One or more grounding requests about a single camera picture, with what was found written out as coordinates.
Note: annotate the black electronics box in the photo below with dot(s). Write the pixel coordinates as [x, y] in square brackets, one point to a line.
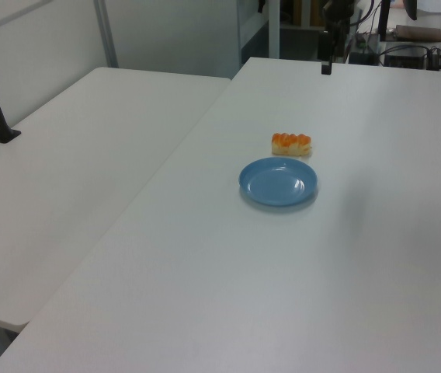
[403, 58]

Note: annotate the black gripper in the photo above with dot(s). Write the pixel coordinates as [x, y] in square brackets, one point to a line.
[337, 8]

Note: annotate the brown flat pad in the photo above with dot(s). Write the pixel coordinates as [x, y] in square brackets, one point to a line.
[418, 33]

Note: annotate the black monitor stand pole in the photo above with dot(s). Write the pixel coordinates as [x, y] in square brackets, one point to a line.
[384, 19]

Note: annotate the blue plastic plate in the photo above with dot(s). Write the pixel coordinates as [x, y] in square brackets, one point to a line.
[277, 181]

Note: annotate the orange glazed bread roll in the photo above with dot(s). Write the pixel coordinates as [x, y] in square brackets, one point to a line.
[292, 144]

